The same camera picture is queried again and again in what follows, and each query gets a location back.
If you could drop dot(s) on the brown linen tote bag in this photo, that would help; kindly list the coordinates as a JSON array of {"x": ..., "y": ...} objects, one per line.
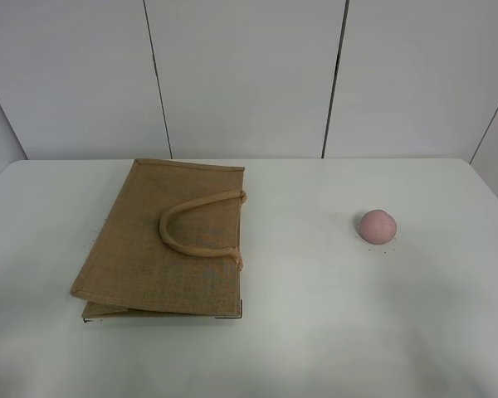
[{"x": 170, "y": 246}]

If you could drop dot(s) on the pink peach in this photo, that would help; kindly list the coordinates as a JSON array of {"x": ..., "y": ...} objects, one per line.
[{"x": 377, "y": 227}]

